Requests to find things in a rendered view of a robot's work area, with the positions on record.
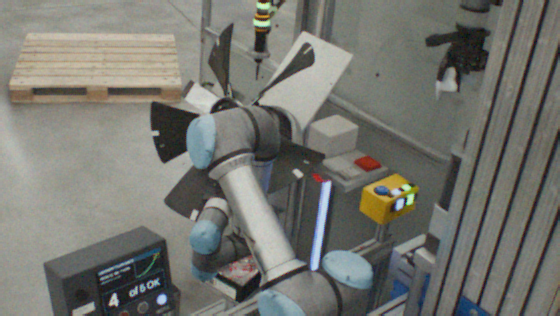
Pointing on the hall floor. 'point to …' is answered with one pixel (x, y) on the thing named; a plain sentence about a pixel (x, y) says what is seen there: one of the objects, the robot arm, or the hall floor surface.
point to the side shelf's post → (327, 222)
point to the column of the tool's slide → (308, 19)
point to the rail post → (379, 285)
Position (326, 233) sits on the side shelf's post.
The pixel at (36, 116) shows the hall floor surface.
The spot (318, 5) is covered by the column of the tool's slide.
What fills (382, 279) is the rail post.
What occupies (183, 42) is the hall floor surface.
